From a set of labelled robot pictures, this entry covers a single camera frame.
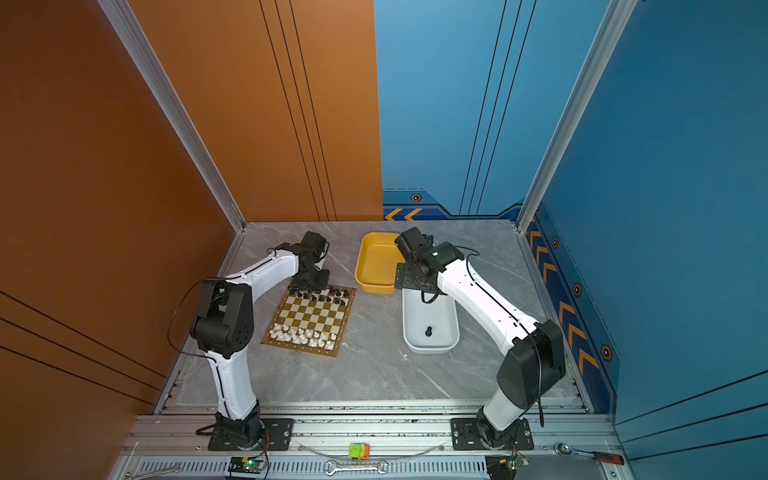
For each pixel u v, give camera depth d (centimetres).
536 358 41
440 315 94
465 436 72
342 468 69
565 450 70
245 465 71
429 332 89
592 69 78
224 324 52
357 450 70
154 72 79
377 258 111
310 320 92
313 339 87
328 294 97
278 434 73
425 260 56
